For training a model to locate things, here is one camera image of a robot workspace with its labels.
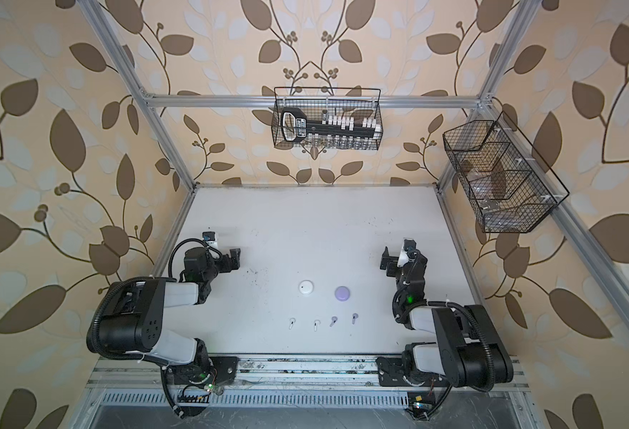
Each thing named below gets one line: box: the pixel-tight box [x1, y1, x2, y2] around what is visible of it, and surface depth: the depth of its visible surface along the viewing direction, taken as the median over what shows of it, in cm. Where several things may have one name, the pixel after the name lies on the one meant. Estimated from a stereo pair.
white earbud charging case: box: [298, 278, 314, 295], surface depth 91 cm
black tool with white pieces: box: [280, 107, 384, 143], surface depth 84 cm
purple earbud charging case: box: [334, 286, 351, 302], surface depth 90 cm
